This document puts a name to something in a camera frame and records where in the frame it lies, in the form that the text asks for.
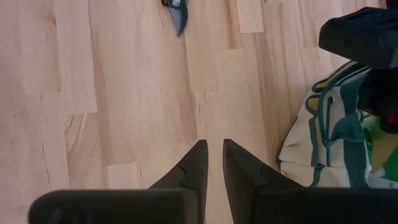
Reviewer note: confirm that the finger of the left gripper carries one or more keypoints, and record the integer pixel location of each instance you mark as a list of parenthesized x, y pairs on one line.
[(357, 37)]

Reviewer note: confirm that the green spray bottle white trigger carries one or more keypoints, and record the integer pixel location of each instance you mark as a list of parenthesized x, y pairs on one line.
[(391, 168)]

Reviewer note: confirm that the cream green canvas gardening bag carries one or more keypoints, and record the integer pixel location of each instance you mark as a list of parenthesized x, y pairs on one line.
[(298, 149)]

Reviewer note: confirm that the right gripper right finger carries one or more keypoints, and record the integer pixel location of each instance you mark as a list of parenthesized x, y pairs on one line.
[(311, 207)]

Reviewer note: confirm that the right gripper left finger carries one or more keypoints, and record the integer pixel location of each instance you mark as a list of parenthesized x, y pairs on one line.
[(124, 207)]

